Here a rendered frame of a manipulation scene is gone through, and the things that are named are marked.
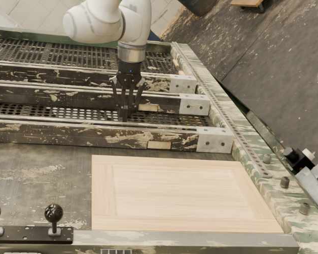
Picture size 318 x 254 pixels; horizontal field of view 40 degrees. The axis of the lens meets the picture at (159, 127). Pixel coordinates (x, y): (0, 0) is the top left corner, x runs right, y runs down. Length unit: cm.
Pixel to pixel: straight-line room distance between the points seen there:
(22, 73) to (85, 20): 82
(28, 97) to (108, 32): 60
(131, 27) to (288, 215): 70
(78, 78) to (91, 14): 78
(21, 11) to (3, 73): 442
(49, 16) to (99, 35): 517
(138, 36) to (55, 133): 41
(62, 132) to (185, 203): 48
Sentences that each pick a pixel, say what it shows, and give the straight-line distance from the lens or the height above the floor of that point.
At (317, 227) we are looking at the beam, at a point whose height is 85.
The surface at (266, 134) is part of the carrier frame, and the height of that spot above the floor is 18.
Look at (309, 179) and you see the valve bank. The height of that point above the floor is 74.
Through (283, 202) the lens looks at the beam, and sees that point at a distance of 126.
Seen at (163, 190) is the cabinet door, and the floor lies 112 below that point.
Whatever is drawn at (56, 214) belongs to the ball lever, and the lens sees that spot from 90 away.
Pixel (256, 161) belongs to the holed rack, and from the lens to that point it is 143.
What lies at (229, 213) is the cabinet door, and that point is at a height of 99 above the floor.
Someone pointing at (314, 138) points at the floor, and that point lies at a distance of 278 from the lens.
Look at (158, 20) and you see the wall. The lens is 666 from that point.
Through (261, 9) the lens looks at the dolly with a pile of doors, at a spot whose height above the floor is 4.
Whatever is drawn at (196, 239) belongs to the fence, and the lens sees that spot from 105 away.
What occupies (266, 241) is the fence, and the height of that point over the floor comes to 97.
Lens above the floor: 170
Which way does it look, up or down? 22 degrees down
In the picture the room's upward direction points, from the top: 51 degrees counter-clockwise
